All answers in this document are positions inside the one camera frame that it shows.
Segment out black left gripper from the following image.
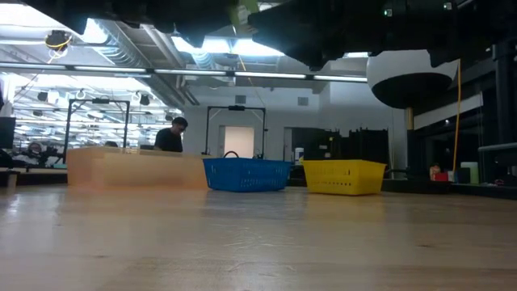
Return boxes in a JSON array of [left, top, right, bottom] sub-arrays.
[[116, 0, 239, 49]]

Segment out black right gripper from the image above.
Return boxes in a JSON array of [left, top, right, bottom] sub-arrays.
[[248, 0, 457, 71]]

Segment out white globe table lamp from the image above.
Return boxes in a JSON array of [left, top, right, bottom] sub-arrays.
[[366, 48, 460, 134]]

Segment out white panel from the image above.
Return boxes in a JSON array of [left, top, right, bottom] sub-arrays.
[[218, 124, 256, 159]]

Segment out person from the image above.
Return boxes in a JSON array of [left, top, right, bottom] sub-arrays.
[[153, 116, 189, 154], [15, 141, 57, 167]]

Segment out black cabinets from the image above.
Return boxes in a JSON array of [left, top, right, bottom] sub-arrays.
[[290, 127, 391, 163]]

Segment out yellow plastic basket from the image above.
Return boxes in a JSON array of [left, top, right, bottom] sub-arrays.
[[301, 158, 388, 196]]

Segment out blue plastic basket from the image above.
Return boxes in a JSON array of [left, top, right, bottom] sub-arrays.
[[202, 157, 292, 193]]

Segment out pale green carton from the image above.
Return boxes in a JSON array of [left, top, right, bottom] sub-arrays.
[[460, 161, 480, 185]]

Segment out grey desk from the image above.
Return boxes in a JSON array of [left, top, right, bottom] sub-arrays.
[[478, 141, 517, 154]]

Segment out dark monitor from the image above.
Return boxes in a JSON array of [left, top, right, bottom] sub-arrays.
[[0, 116, 16, 150]]

